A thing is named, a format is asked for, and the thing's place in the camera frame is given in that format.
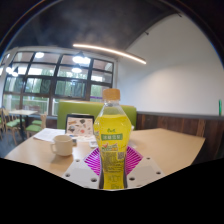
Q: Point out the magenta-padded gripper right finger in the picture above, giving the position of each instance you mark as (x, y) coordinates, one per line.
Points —
(145, 171)

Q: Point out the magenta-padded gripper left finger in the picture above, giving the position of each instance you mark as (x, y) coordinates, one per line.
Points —
(80, 173)

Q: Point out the yellow drink bottle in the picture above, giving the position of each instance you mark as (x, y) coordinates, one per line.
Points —
(112, 140)

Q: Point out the white mug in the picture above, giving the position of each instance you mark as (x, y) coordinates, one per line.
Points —
(63, 145)

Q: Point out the white paper booklet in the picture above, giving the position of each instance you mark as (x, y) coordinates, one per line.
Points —
(48, 134)

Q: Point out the green upholstered bench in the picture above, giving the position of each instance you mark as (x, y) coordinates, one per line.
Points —
(80, 108)

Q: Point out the light wooden dining table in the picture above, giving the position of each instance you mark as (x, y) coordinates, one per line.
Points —
(23, 112)

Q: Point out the wooden chairs with green seats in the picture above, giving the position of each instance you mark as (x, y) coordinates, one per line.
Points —
(13, 123)

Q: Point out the long linear pendant light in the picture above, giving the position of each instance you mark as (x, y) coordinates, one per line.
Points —
(110, 51)

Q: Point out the black-framed window wall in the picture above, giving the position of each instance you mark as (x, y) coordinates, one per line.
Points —
(43, 86)

